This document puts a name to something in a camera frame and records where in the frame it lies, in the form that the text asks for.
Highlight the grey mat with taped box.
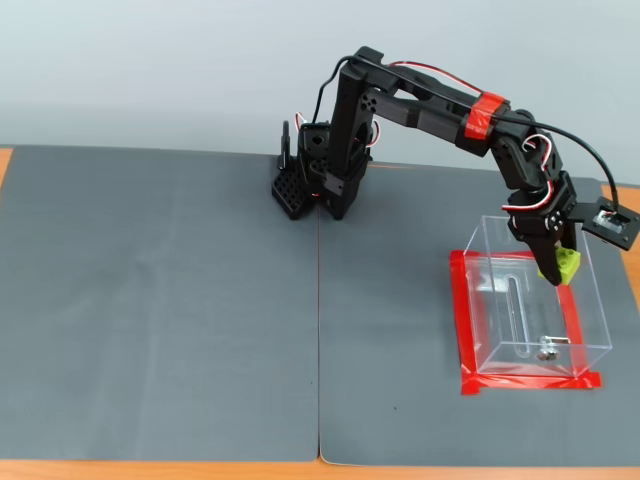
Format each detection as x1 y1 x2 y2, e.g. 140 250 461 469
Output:
317 162 640 469

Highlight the black perforated base mount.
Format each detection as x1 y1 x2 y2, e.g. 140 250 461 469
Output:
271 164 321 222

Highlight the red tape strip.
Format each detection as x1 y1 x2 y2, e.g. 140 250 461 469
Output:
449 248 484 397
459 370 603 397
555 284 590 381

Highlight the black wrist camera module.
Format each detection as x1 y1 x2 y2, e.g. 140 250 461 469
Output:
574 195 640 250

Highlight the black table clamp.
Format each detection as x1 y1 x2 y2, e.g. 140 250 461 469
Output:
277 119 297 171

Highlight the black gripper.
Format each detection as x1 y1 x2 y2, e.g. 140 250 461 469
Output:
505 171 582 287

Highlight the transparent plastic box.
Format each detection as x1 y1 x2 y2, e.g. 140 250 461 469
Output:
462 213 614 379

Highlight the silver metal latch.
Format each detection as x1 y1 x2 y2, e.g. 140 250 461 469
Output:
535 335 572 362

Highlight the green lego block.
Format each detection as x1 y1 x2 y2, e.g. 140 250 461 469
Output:
537 245 584 286

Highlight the black camera cable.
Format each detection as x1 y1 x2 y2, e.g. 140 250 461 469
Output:
312 54 621 209

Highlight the plain grey mat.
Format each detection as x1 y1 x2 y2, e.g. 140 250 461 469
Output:
0 144 321 464

